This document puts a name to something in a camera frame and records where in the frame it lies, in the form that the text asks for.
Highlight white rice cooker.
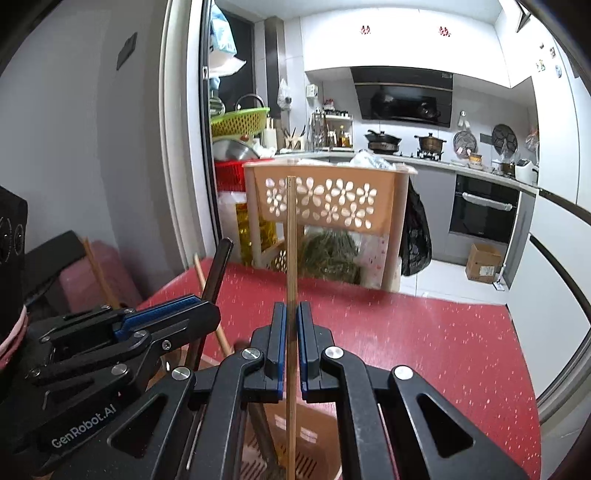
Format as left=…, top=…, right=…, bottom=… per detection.
left=513, top=158, right=540, bottom=184

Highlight pink plastic utensil holder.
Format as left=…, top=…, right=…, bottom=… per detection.
left=182, top=344, right=343, bottom=480

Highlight black range hood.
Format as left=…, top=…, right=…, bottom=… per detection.
left=349, top=66, right=454, bottom=129

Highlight hanging clear plastic bag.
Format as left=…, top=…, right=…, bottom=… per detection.
left=276, top=78, right=294, bottom=110

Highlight white upper kitchen cabinets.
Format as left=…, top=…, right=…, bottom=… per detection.
left=302, top=0, right=539, bottom=89

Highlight green plastic basket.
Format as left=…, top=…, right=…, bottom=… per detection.
left=211, top=106, right=271, bottom=138

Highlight blue and white bags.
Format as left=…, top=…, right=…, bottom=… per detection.
left=207, top=0, right=246, bottom=78

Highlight gas stove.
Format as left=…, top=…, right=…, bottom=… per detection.
left=368, top=150, right=454, bottom=163

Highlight metal spice rack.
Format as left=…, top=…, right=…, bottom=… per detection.
left=308, top=108, right=356, bottom=152

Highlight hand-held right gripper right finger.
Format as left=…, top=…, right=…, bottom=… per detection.
left=295, top=301, right=530, bottom=480

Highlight green leafy vegetables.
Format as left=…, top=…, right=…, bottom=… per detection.
left=300, top=230, right=364, bottom=284

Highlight pink chair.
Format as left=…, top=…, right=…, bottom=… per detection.
left=28, top=239, right=145, bottom=324

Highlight metal basin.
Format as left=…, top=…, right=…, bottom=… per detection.
left=213, top=137, right=262, bottom=162

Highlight red plastic basket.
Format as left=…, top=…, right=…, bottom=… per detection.
left=214, top=160, right=249, bottom=193

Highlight black wok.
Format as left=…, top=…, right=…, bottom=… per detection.
left=364, top=130, right=403, bottom=154

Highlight metal faucet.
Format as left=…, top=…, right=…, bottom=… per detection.
left=235, top=93, right=267, bottom=114

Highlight round metal steamer rack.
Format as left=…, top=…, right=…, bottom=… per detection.
left=452, top=130, right=479, bottom=158
left=490, top=123, right=519, bottom=154

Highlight black plastic bag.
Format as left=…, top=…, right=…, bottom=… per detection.
left=399, top=177, right=433, bottom=278

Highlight cardboard box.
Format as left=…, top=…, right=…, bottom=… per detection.
left=465, top=243, right=504, bottom=284

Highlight dark wall switch panel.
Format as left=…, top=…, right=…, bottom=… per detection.
left=116, top=32, right=139, bottom=71

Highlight knife holder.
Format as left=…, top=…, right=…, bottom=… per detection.
left=281, top=125, right=308, bottom=151

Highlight yellow oil bottle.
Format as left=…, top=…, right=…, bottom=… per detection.
left=235, top=202, right=278, bottom=267

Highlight black built-in oven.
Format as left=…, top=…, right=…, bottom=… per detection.
left=448, top=174, right=521, bottom=246

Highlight white refrigerator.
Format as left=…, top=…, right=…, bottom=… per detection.
left=507, top=0, right=591, bottom=409

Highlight brown cooking pot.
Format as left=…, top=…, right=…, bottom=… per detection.
left=414, top=132, right=448, bottom=154

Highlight wooden chopstick with speckled tip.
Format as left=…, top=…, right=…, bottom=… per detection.
left=285, top=175, right=297, bottom=480

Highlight beige flower-cutout storage rack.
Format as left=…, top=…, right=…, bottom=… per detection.
left=243, top=159, right=419, bottom=293

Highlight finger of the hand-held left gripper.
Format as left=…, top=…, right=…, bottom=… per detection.
left=27, top=331, right=205, bottom=385
left=39, top=295, right=222, bottom=345

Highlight black object on chair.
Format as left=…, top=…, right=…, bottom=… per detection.
left=23, top=230, right=89, bottom=302

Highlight white plastic bags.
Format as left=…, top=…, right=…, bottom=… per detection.
left=348, top=151, right=394, bottom=170

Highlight person's left forearm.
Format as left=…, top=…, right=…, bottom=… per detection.
left=0, top=186, right=31, bottom=370

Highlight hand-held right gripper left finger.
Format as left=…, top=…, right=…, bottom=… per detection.
left=69, top=302, right=288, bottom=480

